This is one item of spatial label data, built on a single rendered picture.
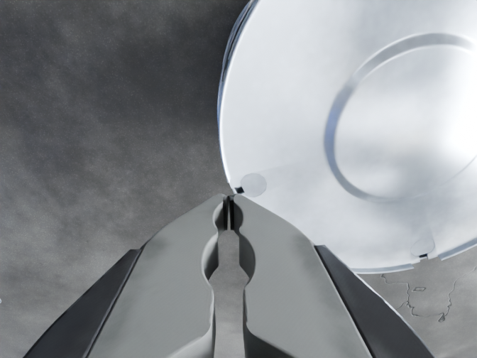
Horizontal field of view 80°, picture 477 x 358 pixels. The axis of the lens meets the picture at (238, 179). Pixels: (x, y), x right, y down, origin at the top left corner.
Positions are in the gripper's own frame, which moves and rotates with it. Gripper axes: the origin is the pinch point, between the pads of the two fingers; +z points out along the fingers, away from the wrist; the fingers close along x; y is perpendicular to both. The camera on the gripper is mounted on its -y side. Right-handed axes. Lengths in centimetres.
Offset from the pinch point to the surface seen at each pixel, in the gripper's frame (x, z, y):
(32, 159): -38, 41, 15
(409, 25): 11.8, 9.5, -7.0
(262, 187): 2.7, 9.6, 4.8
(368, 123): 10.2, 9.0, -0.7
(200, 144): -5.5, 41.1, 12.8
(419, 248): 18.1, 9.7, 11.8
